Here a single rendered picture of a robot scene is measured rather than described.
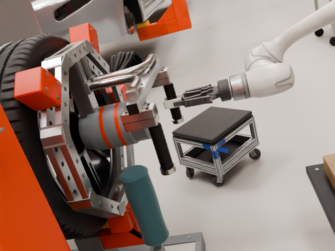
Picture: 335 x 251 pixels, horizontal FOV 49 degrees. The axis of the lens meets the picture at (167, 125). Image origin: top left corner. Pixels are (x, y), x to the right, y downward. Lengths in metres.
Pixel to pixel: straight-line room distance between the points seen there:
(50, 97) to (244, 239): 1.25
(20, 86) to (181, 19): 3.85
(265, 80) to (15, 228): 0.87
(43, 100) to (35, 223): 0.33
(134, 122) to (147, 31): 3.83
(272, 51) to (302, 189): 0.99
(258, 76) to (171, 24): 3.51
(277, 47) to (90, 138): 0.72
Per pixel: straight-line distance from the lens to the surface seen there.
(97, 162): 1.44
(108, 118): 1.12
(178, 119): 1.30
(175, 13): 4.66
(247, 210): 2.03
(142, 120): 0.94
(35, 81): 0.91
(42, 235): 0.75
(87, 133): 1.16
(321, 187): 1.63
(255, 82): 1.23
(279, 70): 1.25
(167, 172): 1.01
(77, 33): 1.30
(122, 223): 1.27
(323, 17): 1.28
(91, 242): 1.42
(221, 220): 2.01
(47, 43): 1.17
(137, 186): 1.09
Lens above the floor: 1.25
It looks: 22 degrees down
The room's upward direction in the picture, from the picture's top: 17 degrees counter-clockwise
